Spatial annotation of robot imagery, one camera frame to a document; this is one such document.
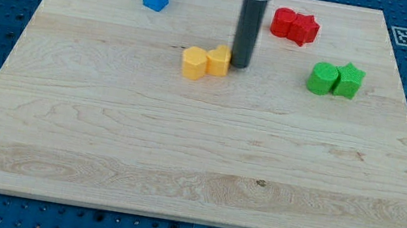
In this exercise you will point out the wooden board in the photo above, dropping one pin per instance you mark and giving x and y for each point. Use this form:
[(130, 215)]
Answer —
[(94, 111)]

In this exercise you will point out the yellow hexagon block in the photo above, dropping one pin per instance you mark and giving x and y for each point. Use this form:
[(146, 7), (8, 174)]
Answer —
[(194, 61)]

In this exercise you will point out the green star block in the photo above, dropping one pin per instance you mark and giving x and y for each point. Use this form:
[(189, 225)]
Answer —
[(349, 80)]

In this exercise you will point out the red cylinder block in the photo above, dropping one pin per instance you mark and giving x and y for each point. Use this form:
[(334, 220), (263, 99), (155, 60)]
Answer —
[(282, 20)]

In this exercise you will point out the red star block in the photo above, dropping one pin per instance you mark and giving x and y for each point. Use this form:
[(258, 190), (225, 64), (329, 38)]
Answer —
[(303, 29)]

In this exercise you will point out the yellow heart block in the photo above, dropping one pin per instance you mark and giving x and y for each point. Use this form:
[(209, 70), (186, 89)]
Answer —
[(218, 61)]

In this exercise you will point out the green cylinder block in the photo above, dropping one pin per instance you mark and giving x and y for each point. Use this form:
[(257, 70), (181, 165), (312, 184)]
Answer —
[(322, 78)]

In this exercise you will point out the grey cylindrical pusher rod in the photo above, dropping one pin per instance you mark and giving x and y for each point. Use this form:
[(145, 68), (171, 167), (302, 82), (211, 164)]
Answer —
[(249, 24)]

